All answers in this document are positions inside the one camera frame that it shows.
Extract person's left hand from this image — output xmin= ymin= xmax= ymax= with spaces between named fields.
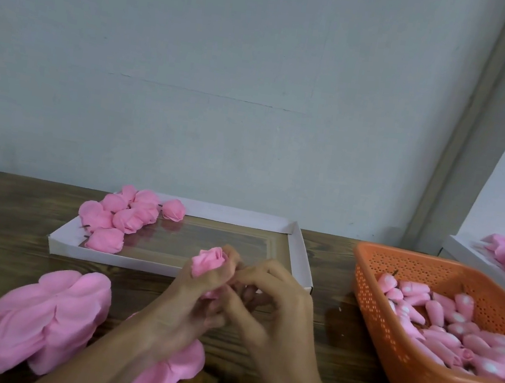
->
xmin=140 ymin=235 xmax=246 ymax=365

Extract person's left forearm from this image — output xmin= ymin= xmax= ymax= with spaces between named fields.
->
xmin=33 ymin=305 xmax=185 ymax=383

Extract pink rose buds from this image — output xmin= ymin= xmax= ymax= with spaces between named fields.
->
xmin=366 ymin=271 xmax=505 ymax=383

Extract orange plastic basket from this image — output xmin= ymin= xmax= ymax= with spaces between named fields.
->
xmin=337 ymin=240 xmax=505 ymax=383

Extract pink petal flower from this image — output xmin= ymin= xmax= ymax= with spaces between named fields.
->
xmin=130 ymin=189 xmax=165 ymax=227

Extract person's right hand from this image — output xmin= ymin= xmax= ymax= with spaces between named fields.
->
xmin=204 ymin=252 xmax=341 ymax=383

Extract grey door frame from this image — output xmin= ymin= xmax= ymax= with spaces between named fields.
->
xmin=403 ymin=0 xmax=505 ymax=263

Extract group of finished pink roses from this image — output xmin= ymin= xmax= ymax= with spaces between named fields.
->
xmin=73 ymin=178 xmax=190 ymax=263

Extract stack of pink petals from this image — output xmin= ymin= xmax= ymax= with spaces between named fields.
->
xmin=0 ymin=259 xmax=117 ymax=383
xmin=120 ymin=312 xmax=211 ymax=383

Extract white shallow tray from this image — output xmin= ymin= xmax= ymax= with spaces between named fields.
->
xmin=45 ymin=181 xmax=323 ymax=296

